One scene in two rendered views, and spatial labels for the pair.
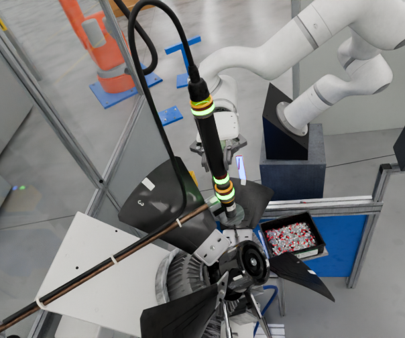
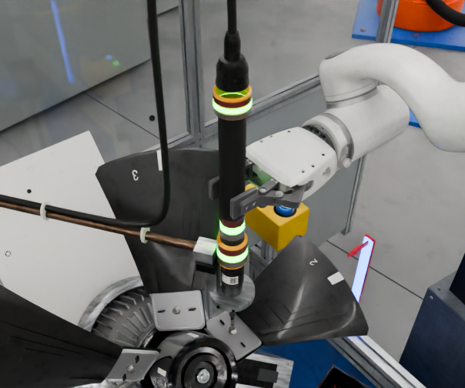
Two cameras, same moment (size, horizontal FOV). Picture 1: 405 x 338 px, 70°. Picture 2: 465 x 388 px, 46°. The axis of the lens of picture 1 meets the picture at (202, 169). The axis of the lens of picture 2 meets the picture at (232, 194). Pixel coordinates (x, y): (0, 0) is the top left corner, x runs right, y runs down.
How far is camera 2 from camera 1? 0.33 m
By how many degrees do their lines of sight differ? 24
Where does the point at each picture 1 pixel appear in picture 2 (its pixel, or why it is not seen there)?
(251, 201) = (310, 312)
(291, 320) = not seen: outside the picture
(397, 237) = not seen: outside the picture
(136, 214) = (119, 184)
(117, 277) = (62, 242)
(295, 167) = not seen: outside the picture
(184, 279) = (124, 317)
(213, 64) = (359, 60)
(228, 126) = (299, 164)
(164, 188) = (177, 182)
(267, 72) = (431, 130)
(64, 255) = (27, 165)
